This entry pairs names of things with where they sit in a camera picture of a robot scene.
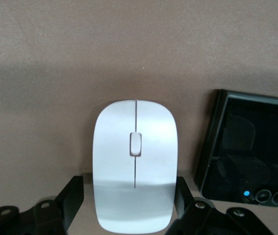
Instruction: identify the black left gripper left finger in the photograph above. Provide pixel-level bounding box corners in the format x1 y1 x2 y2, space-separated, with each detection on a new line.
0 175 84 235

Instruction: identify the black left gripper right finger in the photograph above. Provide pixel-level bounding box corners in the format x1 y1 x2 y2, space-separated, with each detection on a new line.
170 176 274 235

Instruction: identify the white wireless mouse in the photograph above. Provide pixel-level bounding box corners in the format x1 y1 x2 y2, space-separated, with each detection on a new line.
92 99 178 233

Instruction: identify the black flip phone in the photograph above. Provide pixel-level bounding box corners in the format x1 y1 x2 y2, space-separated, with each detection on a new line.
194 89 278 209

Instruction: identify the brown table cover sheet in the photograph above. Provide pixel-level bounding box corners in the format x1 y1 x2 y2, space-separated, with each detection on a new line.
0 0 278 235

